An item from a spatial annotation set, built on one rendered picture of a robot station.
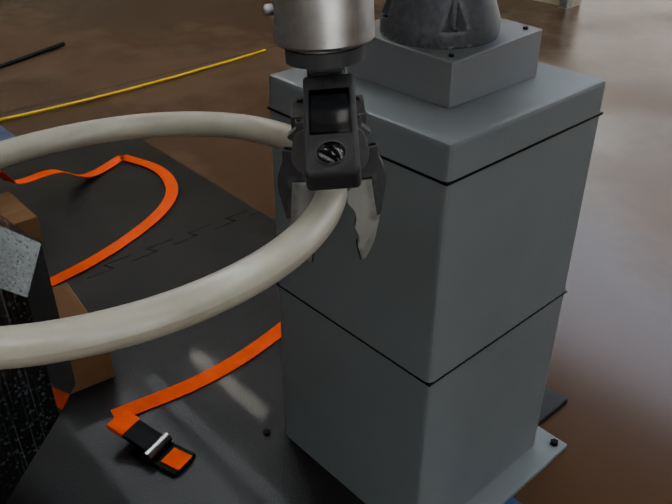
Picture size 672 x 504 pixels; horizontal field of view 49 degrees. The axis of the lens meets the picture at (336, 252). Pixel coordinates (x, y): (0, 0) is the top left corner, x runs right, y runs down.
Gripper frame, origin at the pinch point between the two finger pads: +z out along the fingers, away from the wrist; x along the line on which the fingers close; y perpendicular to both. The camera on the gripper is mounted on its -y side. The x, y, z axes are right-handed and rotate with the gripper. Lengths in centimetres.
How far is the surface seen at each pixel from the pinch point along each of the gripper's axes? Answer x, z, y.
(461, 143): -17.4, 0.5, 29.5
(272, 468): 17, 81, 52
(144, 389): 49, 78, 77
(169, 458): 39, 78, 54
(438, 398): -15, 47, 32
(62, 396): 54, 52, 45
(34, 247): 53, 23, 49
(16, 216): 103, 62, 147
